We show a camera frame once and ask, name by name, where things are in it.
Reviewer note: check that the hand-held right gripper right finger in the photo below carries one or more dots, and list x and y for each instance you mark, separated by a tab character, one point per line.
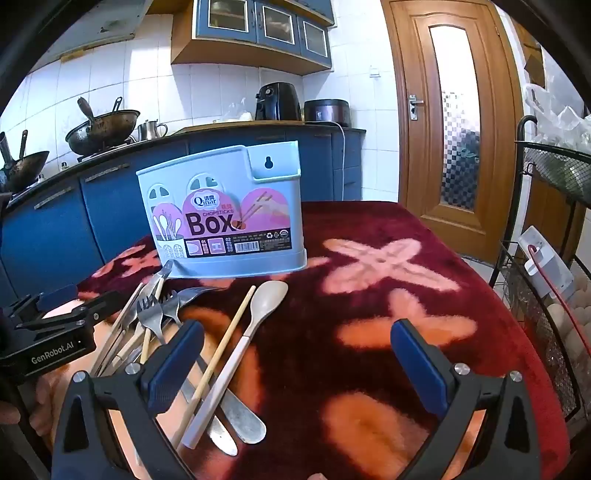
420	364

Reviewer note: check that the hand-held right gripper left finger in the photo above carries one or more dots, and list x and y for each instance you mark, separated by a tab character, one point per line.
175	364

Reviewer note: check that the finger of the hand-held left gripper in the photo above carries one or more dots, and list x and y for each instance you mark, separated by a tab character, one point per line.
60	294
104	307

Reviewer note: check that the pale chopstick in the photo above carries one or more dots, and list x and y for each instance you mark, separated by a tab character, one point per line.
124	309

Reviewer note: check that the white-tipped wooden chopstick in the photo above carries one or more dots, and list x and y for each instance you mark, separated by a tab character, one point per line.
231	332

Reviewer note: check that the cream plastic fork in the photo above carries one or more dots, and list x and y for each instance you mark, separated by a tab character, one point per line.
162	271

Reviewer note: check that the light blue utensil box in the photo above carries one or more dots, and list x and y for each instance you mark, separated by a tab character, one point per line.
221	203

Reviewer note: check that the dark red floral blanket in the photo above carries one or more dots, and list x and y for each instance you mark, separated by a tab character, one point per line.
360	304

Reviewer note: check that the blue base cabinets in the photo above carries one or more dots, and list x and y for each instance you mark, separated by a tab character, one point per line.
106	217

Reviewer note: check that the small black wok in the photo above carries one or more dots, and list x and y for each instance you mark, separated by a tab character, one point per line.
25	173

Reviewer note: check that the gas stove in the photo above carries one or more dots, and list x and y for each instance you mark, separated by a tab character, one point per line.
108	151

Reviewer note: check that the pile of eggs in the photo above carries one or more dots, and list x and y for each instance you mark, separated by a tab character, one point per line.
575	323

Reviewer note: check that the white power strip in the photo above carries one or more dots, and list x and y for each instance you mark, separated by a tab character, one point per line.
547	263

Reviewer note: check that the large black wok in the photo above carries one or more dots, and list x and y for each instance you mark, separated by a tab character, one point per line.
101	134

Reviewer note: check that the metal kettle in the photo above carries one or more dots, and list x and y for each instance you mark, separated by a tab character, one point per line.
148	130

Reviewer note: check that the metal wok spatula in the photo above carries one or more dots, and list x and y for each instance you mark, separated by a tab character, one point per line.
87	110

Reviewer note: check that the wooden door with glass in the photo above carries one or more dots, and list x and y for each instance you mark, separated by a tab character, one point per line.
415	175

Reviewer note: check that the clear plastic bag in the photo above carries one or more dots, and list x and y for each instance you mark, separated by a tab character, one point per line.
238	113

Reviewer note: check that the black air fryer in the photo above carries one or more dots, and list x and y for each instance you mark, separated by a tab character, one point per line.
277	101

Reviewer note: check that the dark rice cooker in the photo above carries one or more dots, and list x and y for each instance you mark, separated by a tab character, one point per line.
325	113

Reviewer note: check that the grey range hood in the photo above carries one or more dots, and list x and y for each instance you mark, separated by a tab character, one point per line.
115	23

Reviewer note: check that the white plastic bags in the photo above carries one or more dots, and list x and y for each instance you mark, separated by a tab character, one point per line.
563	120

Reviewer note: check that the white wall outlet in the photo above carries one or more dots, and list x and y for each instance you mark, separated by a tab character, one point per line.
374	72

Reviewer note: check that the blue wall cabinet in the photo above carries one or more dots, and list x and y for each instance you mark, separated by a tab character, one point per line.
258	27

